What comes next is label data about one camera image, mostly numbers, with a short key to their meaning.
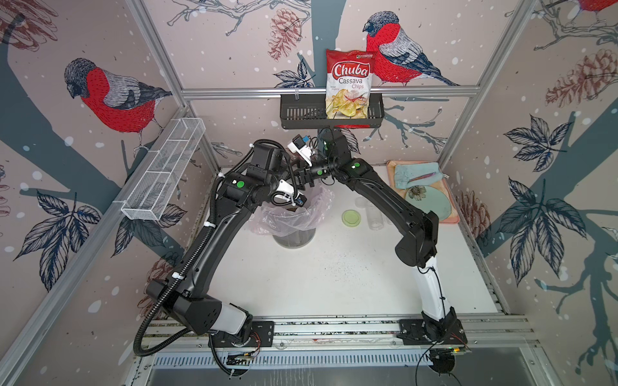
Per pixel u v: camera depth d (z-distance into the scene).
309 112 1.07
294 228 0.76
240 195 0.45
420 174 1.15
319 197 0.76
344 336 0.74
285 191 0.63
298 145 0.66
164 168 0.79
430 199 1.07
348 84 0.85
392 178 1.16
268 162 0.51
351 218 1.00
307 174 0.66
